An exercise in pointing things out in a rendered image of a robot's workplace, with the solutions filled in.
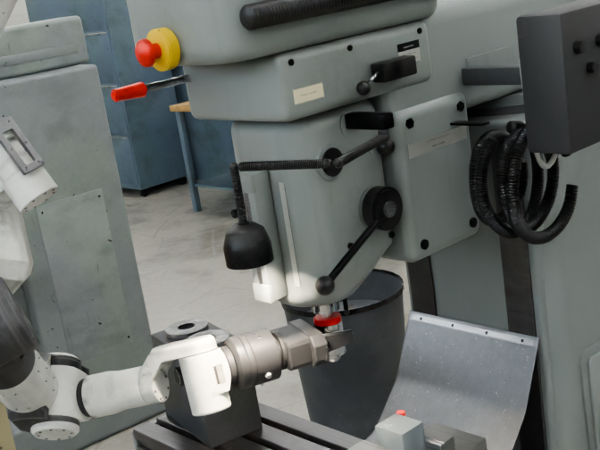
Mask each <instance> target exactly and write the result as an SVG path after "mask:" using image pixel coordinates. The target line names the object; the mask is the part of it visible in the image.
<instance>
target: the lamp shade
mask: <svg viewBox="0 0 600 450"><path fill-rule="evenodd" d="M223 251H224V256H225V262H226V266H227V268H229V269H231V270H250V269H254V268H258V267H262V266H264V265H266V264H268V263H271V262H272V261H273V260H274V255H273V250H272V244H271V239H270V237H269V235H268V233H267V232H266V230H265V228H264V226H263V225H261V224H258V223H256V222H254V221H247V222H246V223H239V222H238V223H236V224H234V225H233V226H232V227H231V228H230V229H229V230H228V231H227V232H226V233H225V239H224V246H223Z"/></svg>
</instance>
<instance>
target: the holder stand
mask: <svg viewBox="0 0 600 450"><path fill-rule="evenodd" d="M204 335H212V336H213V337H214V338H215V341H216V345H217V347H222V346H223V344H224V342H225V340H226V338H230V337H233V335H232V334H230V333H228V331H225V330H223V329H221V328H219V327H217V326H215V325H213V324H211V323H210V322H209V321H207V320H204V319H202V318H199V319H196V318H193V319H186V320H182V321H177V322H174V323H172V324H171V325H169V326H168V327H167V328H166V329H165V330H162V331H159V332H156V333H154V334H152V335H151V339H152V342H153V347H154V348H155V347H158V346H162V345H165V344H169V343H172V342H176V341H180V340H184V339H189V338H196V337H201V336H204ZM176 366H179V359H176V360H174V361H173V363H172V365H171V367H170V368H169V371H168V379H169V384H170V392H169V396H168V398H167V400H166V401H165V402H164V403H165V408H166V412H167V414H168V415H169V416H170V417H172V419H173V420H175V421H176V422H177V423H179V424H180V425H181V426H182V427H184V428H185V429H186V430H188V431H189V432H190V433H191V434H193V435H194V436H195V437H197V438H198V439H199V440H201V441H202V442H203V443H204V444H206V445H207V446H209V447H210V448H214V447H216V446H219V445H221V444H224V443H226V442H229V441H230V440H233V439H235V438H239V437H241V436H244V435H245V434H248V433H250V432H253V431H255V430H258V429H260V428H262V427H263V425H262V419H261V414H260V409H259V404H258V399H257V394H256V388H255V386H254V387H249V388H246V389H243V390H240V389H239V388H237V387H235V386H234V385H233V386H230V390H229V398H230V402H231V406H230V407H229V408H227V409H225V410H223V411H220V412H216V413H213V414H209V415H206V416H194V415H192V412H191V408H190V404H189V401H188V394H187V391H186V387H185V386H182V387H179V386H178V384H177V382H176V380H175V378H174V372H173V368H174V367H176Z"/></svg>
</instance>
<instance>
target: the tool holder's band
mask: <svg viewBox="0 0 600 450"><path fill-rule="evenodd" d="M341 320H342V319H341V314H340V313H339V312H334V315H333V316H332V317H330V318H322V317H321V316H320V315H319V314H317V315H315V317H314V318H313V321H314V324H315V325H316V326H320V327H328V326H332V325H335V324H338V323H340V322H341Z"/></svg>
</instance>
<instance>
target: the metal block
mask: <svg viewBox="0 0 600 450"><path fill-rule="evenodd" d="M375 430H376V436H377V441H378V446H383V447H385V448H388V449H390V450H427V449H426V443H425V436H424V428H423V422H422V421H417V420H415V419H412V418H409V417H406V416H403V415H400V414H397V413H395V414H394V415H392V416H390V417H389V418H387V419H385V420H384V421H382V422H381V423H379V424H377V425H376V426H375Z"/></svg>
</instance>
